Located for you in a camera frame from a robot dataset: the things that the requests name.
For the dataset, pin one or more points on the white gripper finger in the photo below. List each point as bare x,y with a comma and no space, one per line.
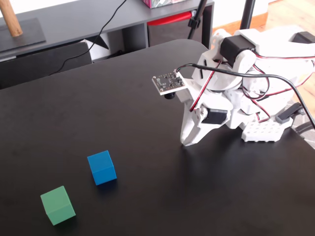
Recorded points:
204,134
189,127

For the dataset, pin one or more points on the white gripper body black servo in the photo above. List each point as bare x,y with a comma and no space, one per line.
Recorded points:
212,117

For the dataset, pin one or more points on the green cube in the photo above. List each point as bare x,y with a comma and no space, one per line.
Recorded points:
57,206

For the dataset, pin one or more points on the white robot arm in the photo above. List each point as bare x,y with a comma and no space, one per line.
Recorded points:
246,37

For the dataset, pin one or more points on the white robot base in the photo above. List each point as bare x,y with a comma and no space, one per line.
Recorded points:
261,130

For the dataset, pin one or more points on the blue cube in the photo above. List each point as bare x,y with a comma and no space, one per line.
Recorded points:
102,169

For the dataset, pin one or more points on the grey black table clamp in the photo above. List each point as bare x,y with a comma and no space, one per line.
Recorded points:
285,116

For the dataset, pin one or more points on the thin black stand pole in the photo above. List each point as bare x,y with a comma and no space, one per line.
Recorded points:
197,22

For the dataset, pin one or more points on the small dark storage bin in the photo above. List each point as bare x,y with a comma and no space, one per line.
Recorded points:
169,34

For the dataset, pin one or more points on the thick black stand pole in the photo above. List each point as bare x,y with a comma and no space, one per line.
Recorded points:
247,14

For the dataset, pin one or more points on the red shelf item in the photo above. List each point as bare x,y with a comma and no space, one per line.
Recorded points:
172,18

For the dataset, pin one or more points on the pink teal patterned box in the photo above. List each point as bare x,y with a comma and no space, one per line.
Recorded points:
155,3

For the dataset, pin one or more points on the white black patterned item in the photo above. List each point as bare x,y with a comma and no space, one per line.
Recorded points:
98,52

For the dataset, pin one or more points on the grey shelf unit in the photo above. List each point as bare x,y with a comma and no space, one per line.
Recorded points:
73,19

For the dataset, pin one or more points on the wide dark storage bin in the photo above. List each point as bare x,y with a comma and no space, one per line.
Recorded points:
37,66

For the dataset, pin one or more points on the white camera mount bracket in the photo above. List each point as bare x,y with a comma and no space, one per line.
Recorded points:
184,94

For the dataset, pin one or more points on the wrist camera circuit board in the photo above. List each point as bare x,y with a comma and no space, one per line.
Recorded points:
168,82

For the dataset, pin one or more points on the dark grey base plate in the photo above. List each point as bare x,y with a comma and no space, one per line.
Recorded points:
29,34

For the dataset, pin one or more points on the wooden post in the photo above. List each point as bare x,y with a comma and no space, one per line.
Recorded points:
11,19

